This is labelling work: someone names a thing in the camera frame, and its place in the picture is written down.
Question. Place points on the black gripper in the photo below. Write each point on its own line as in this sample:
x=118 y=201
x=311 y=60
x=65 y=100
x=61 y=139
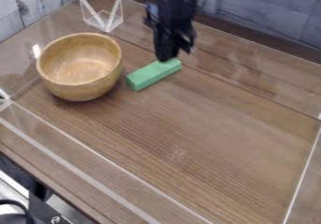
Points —
x=169 y=18

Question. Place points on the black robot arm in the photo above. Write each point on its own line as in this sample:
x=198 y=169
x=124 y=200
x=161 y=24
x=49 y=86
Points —
x=169 y=18

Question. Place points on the wooden bowl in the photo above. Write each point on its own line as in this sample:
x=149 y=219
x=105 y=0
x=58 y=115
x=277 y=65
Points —
x=81 y=66

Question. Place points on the green rectangular block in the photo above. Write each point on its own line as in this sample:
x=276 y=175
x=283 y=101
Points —
x=150 y=74

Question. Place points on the clear acrylic corner bracket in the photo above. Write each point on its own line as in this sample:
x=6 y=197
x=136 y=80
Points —
x=102 y=20

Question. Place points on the clear acrylic enclosure wall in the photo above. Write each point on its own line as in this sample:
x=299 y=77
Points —
x=168 y=156

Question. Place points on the black metal clamp bracket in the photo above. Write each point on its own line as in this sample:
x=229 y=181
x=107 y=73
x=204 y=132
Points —
x=50 y=209

